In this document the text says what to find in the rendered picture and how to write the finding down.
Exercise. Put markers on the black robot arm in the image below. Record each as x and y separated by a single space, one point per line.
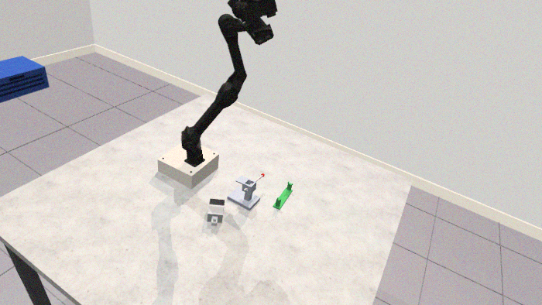
228 92

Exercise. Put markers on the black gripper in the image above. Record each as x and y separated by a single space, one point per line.
250 12

